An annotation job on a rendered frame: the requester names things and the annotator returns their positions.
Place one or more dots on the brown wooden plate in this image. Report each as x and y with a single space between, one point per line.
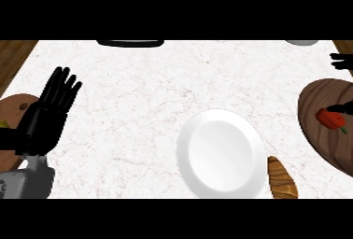
321 93

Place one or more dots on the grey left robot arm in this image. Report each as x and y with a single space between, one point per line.
27 182

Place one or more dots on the reddish brown cutting board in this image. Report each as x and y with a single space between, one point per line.
11 109

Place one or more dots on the black rounded appliance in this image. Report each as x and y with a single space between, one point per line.
131 43

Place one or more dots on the small yellow fruit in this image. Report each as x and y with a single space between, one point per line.
4 123

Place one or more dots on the white bowl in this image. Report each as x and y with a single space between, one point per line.
222 154

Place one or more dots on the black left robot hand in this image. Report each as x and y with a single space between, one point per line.
44 121

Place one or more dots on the brown bread loaf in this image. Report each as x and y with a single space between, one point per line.
281 180

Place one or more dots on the pale grey round object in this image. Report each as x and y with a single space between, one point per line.
302 42

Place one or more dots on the red bell pepper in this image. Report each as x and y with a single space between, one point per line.
330 119

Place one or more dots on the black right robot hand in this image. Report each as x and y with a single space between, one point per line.
342 63

